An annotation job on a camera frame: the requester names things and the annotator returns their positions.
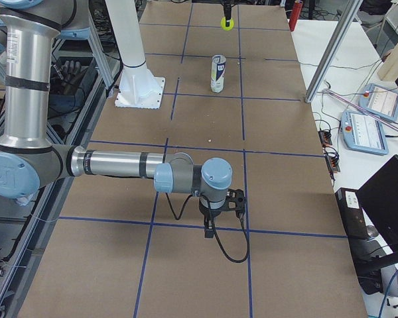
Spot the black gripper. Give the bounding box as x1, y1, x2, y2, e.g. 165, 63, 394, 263
199, 197, 229, 238

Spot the yellow Wilson tennis ball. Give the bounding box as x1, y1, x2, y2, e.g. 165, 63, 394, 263
220, 17, 234, 31

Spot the clear tennis ball can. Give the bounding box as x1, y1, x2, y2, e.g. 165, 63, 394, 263
210, 54, 226, 93

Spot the red cylinder tube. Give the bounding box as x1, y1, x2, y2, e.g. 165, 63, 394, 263
289, 0, 303, 32

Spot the reach grabber stick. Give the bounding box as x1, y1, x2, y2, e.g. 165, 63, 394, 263
322, 89, 398, 132

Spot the white side table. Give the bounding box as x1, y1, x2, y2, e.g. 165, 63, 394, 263
290, 18, 398, 318

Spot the black laptop computer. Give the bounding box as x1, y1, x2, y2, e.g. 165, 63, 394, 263
335, 155, 398, 250

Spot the near teach pendant tablet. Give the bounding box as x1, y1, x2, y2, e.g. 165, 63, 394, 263
341, 110, 389, 156

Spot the teach pendant tablet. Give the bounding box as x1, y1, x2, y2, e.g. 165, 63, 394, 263
341, 110, 389, 156
359, 83, 398, 122

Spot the far teach pendant tablet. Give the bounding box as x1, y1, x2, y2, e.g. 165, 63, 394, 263
359, 83, 398, 122

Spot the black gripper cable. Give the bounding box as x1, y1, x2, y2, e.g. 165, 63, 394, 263
165, 191, 249, 264

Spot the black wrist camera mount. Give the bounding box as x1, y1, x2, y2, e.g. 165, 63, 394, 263
225, 189, 247, 213

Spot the aluminium frame post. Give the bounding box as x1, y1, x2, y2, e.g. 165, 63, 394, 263
304, 0, 363, 103

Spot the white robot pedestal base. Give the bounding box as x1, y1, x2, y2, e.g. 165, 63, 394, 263
105, 1, 165, 109

